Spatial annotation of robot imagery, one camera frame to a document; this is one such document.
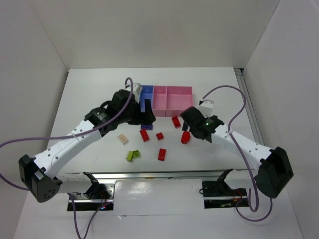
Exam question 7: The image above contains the red long lego brick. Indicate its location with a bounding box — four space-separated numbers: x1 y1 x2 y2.
158 148 166 161

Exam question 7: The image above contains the aluminium rail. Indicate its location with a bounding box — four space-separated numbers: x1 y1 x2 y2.
56 170 225 180
234 68 264 144

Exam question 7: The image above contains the lime green lego piece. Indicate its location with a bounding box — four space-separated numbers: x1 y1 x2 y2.
126 151 133 162

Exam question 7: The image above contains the small red lego brick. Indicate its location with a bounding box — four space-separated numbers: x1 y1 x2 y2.
156 132 164 140

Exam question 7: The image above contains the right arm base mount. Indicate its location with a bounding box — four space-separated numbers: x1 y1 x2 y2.
199 169 249 209

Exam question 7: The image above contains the red rounded lego piece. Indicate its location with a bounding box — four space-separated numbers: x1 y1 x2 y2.
181 131 191 144

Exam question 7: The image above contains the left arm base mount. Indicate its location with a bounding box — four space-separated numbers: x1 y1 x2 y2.
63 172 116 211

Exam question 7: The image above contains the small pink bin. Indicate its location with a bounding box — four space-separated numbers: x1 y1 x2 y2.
152 85 167 117

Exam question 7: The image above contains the aluminium rail right side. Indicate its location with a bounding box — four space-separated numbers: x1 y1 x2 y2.
234 68 264 144

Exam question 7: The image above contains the blue bin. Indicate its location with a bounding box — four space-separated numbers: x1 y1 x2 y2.
140 85 154 112

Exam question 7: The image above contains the large pink bin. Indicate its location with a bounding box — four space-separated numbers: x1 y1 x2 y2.
165 86 193 117

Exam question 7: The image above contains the green square lego brick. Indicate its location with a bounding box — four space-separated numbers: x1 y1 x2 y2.
133 150 141 158

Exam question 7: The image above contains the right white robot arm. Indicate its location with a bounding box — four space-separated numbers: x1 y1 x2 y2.
180 107 294 199

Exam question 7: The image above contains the beige lego brick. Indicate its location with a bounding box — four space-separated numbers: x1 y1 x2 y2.
118 134 129 145

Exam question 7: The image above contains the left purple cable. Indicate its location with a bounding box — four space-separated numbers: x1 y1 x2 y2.
0 77 137 239

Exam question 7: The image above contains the dark blue lego brick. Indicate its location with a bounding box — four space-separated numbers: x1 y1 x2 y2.
141 124 153 130

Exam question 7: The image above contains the aluminium rail front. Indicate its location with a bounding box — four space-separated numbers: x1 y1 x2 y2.
56 170 225 180

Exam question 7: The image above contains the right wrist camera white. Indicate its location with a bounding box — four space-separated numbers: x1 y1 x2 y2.
198 99 214 117

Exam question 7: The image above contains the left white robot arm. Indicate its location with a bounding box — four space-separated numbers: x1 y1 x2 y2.
18 90 156 203

